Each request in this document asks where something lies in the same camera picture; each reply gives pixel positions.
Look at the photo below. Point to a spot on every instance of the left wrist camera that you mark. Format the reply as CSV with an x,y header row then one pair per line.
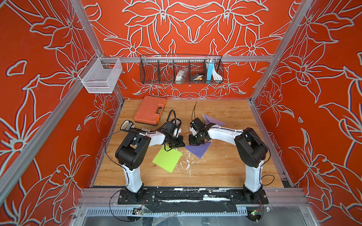
x,y
176,132

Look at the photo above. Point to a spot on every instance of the clear plastic wall bin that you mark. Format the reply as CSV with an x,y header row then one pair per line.
x,y
100,78

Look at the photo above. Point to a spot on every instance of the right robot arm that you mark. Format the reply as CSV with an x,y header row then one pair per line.
x,y
250,147

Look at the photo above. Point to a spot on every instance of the silver packet in basket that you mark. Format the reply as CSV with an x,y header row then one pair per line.
x,y
181,76

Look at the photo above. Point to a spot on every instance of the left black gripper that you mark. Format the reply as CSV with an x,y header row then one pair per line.
x,y
179,143

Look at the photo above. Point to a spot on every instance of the lime green square paper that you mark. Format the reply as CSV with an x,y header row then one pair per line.
x,y
167,158

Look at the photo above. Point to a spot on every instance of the dark purple square paper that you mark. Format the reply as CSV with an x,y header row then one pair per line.
x,y
200,150

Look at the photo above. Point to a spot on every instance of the orange plastic tool case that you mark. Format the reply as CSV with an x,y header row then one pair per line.
x,y
150,110

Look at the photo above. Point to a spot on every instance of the black item in basket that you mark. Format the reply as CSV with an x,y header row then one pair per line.
x,y
197,77

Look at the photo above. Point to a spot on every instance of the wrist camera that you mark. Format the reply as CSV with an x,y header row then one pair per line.
x,y
176,132
196,124

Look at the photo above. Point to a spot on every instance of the light blue box in basket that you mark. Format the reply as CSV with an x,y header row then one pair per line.
x,y
209,74

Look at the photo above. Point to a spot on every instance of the black wire wall basket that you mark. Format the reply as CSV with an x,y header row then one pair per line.
x,y
162,69

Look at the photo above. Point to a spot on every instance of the white slotted cable duct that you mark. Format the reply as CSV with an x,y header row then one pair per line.
x,y
136,212

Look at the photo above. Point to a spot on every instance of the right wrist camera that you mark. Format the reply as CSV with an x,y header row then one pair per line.
x,y
196,124

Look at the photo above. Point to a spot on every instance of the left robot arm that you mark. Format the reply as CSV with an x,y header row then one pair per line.
x,y
131,153

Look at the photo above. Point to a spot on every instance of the light lavender square paper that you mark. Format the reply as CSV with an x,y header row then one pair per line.
x,y
209,119

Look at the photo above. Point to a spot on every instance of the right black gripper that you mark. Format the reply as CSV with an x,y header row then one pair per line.
x,y
191,141

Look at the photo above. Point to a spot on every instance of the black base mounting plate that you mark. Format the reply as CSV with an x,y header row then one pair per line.
x,y
154,194

